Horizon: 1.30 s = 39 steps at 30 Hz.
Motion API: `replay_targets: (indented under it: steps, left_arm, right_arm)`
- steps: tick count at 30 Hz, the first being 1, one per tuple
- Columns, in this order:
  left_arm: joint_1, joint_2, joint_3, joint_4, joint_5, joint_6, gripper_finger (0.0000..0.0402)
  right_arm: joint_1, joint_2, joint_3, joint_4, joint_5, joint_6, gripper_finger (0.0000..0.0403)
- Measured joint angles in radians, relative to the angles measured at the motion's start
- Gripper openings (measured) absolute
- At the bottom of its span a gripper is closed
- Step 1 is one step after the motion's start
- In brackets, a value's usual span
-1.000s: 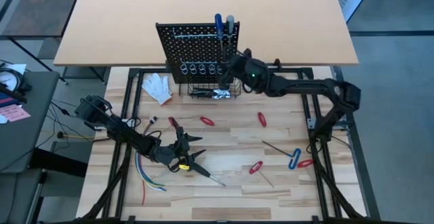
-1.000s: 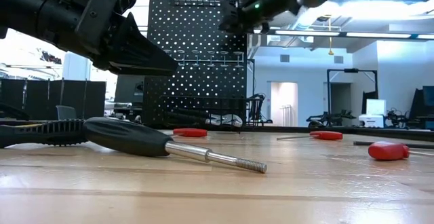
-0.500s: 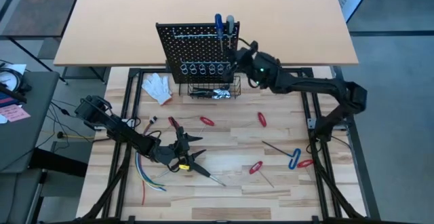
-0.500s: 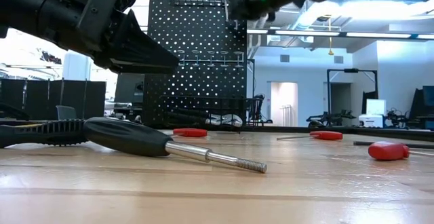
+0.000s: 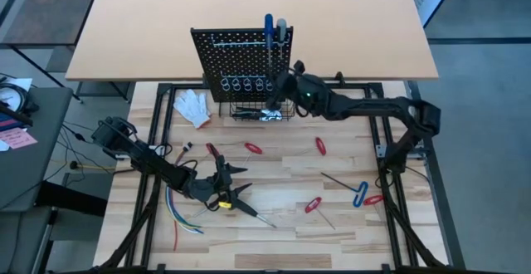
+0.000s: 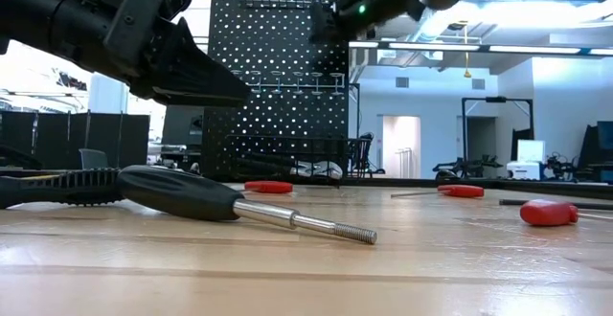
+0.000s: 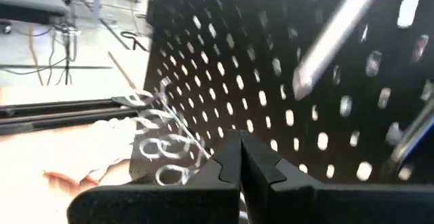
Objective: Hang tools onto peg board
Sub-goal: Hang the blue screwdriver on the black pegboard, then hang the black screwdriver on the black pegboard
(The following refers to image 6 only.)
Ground chrome ring holder rack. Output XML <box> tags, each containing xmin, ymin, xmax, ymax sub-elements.
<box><xmin>231</xmin><ymin>70</ymin><xmax>346</xmax><ymax>97</ymax></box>

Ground grey office chair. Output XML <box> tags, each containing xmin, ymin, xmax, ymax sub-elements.
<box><xmin>79</xmin><ymin>147</ymin><xmax>110</xmax><ymax>169</ymax></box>

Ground yellow hanging pull cord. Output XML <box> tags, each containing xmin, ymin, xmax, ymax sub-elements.
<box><xmin>462</xmin><ymin>21</ymin><xmax>473</xmax><ymax>79</ymax></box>

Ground black wire basket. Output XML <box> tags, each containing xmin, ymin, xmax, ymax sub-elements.
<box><xmin>225</xmin><ymin>133</ymin><xmax>374</xmax><ymax>187</ymax></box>

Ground grey black ribbed screwdriver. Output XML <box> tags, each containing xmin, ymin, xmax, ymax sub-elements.
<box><xmin>0</xmin><ymin>168</ymin><xmax>125</xmax><ymax>211</ymax></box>

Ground black office chair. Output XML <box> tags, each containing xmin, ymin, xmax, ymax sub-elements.
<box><xmin>352</xmin><ymin>131</ymin><xmax>384</xmax><ymax>176</ymax></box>

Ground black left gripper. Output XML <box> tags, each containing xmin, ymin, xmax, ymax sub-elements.
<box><xmin>53</xmin><ymin>0</ymin><xmax>250</xmax><ymax>107</ymax></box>

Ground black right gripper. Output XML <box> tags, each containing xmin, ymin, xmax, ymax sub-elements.
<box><xmin>308</xmin><ymin>0</ymin><xmax>427</xmax><ymax>44</ymax></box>

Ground black metal gantry frame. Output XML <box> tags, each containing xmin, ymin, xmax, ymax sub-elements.
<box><xmin>461</xmin><ymin>96</ymin><xmax>535</xmax><ymax>164</ymax></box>

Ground black metal pegboard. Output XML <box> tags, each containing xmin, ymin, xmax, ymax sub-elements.
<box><xmin>200</xmin><ymin>0</ymin><xmax>352</xmax><ymax>186</ymax></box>

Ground black aluminium rig frame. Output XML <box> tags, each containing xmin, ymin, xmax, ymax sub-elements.
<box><xmin>0</xmin><ymin>167</ymin><xmax>613</xmax><ymax>201</ymax></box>

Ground large black display screen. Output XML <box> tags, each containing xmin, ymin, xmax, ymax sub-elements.
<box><xmin>161</xmin><ymin>104</ymin><xmax>207</xmax><ymax>147</ymax></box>

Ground white round column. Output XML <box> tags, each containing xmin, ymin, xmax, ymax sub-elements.
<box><xmin>87</xmin><ymin>72</ymin><xmax>129</xmax><ymax>115</ymax></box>

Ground black monitor blue screen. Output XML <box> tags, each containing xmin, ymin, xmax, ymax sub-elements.
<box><xmin>577</xmin><ymin>121</ymin><xmax>613</xmax><ymax>184</ymax></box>

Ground large black handle screwdriver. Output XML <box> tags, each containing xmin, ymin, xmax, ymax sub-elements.
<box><xmin>117</xmin><ymin>164</ymin><xmax>378</xmax><ymax>246</ymax></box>

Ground black-handled pliers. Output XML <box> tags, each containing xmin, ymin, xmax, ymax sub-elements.
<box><xmin>233</xmin><ymin>150</ymin><xmax>307</xmax><ymax>179</ymax></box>

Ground ceiling light strip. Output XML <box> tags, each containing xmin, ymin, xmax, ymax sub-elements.
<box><xmin>348</xmin><ymin>40</ymin><xmax>613</xmax><ymax>56</ymax></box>

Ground black office partition panels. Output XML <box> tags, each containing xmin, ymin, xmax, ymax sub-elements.
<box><xmin>0</xmin><ymin>109</ymin><xmax>151</xmax><ymax>171</ymax></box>

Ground shiny silver metal tool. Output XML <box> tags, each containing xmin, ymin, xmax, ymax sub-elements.
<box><xmin>289</xmin><ymin>160</ymin><xmax>345</xmax><ymax>180</ymax></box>

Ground white printer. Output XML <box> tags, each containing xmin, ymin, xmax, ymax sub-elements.
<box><xmin>505</xmin><ymin>139</ymin><xmax>547</xmax><ymax>182</ymax></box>

